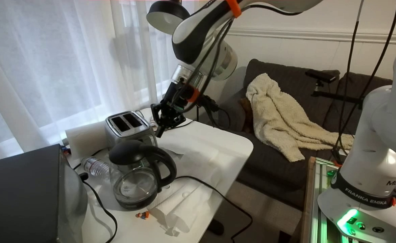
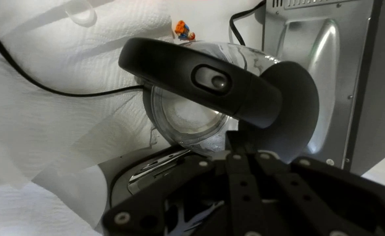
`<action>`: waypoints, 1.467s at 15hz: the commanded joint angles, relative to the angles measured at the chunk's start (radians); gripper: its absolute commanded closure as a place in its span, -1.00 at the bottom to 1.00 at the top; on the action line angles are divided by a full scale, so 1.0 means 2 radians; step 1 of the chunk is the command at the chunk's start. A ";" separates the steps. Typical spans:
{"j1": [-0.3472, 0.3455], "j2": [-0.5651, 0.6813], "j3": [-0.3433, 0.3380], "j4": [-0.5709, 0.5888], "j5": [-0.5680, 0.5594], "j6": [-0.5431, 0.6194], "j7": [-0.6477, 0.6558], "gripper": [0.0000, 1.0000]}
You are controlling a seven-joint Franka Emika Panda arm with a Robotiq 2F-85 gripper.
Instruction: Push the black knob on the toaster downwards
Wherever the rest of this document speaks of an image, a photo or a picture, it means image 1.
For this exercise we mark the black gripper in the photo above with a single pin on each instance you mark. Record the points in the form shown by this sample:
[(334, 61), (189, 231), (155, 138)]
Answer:
[(177, 99)]

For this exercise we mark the silver two-slot toaster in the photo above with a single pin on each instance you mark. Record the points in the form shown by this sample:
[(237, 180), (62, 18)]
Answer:
[(127, 126)]

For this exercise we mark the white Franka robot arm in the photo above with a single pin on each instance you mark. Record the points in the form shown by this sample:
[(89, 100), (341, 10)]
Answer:
[(377, 149)]

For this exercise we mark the black glass electric kettle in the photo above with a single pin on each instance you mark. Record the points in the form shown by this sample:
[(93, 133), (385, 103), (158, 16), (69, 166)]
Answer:
[(138, 176)]

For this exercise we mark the clear plastic bottle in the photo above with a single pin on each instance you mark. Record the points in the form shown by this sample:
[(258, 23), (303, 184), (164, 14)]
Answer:
[(96, 168)]

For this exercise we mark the small orange object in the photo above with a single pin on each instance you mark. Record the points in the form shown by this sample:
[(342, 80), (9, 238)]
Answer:
[(142, 215)]

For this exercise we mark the beige towel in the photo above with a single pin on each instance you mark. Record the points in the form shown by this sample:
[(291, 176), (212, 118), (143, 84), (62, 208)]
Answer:
[(282, 116)]

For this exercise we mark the dark brown sofa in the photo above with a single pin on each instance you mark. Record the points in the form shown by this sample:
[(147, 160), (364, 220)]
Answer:
[(273, 176)]

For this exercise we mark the white sheer curtain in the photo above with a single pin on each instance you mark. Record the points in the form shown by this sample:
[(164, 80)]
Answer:
[(49, 68)]

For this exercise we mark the black microwave oven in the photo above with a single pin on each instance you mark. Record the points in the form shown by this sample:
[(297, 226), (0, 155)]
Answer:
[(22, 197)]

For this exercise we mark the black wrist camera orange mount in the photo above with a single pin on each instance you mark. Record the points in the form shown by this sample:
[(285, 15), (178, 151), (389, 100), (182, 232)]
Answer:
[(195, 95)]

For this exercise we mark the black camera stand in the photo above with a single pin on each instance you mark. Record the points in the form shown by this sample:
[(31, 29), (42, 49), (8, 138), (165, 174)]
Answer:
[(327, 77)]

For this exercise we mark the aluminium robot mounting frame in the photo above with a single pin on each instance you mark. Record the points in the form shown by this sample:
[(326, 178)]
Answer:
[(320, 203)]

